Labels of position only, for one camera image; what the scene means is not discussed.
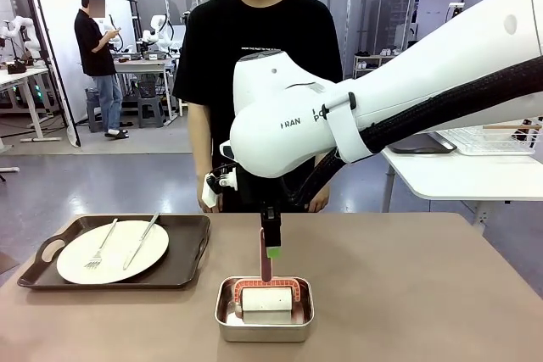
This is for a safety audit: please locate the black braided cable sleeve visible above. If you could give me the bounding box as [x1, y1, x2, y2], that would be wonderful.
[279, 54, 543, 210]

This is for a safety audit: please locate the silver knife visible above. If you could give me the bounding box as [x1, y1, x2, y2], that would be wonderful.
[122, 212, 161, 270]

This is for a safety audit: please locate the person's right hand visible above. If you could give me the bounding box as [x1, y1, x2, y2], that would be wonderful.
[198, 194, 218, 214]

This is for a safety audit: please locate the dark flat tray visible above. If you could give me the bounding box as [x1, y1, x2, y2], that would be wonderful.
[388, 143, 458, 155]

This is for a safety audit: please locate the grey plastic stool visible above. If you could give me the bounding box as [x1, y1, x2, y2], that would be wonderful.
[86, 88, 107, 133]
[136, 97, 166, 129]

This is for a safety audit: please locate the rectangular metal tray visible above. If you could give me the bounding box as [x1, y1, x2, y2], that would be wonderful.
[214, 276, 316, 343]

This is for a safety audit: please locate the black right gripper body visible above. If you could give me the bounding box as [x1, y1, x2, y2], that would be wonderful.
[235, 166, 284, 215]

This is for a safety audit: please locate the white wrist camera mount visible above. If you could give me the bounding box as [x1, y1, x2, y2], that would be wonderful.
[201, 166, 238, 206]

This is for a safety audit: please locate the silver fork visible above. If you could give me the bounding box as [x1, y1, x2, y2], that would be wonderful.
[83, 217, 119, 270]

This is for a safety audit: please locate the white lab desk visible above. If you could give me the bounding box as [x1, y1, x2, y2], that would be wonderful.
[0, 65, 63, 142]

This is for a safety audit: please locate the white round plate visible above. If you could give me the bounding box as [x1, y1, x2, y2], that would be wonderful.
[56, 220, 170, 285]

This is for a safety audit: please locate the white side table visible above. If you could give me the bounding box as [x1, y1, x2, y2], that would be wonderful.
[381, 128, 543, 227]

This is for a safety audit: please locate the person in black T-shirt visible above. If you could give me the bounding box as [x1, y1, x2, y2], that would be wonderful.
[171, 0, 344, 214]

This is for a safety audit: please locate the white photo backdrop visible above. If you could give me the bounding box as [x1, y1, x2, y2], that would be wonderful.
[25, 0, 137, 147]

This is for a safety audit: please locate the white robot workbench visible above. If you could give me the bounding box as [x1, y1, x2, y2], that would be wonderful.
[112, 55, 179, 122]

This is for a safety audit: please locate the brown serving tray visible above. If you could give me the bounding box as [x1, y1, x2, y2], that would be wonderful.
[16, 214, 212, 291]

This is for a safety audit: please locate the white wire dish rack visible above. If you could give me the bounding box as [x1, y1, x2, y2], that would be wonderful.
[428, 122, 543, 157]

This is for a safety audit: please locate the bystander in blue jeans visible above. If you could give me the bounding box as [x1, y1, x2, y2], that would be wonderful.
[74, 0, 130, 139]

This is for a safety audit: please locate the black stand pole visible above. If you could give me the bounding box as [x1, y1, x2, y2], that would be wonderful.
[19, 0, 81, 148]

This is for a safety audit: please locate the person's left hand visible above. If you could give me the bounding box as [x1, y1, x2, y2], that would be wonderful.
[307, 187, 331, 214]

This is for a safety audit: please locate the white shoe rack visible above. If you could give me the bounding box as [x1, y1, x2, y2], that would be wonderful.
[352, 47, 404, 81]

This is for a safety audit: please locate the person's right forearm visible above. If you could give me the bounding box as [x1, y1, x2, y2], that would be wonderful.
[186, 101, 213, 200]

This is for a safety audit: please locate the pink paint roller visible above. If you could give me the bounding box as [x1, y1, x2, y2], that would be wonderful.
[233, 227, 303, 325]

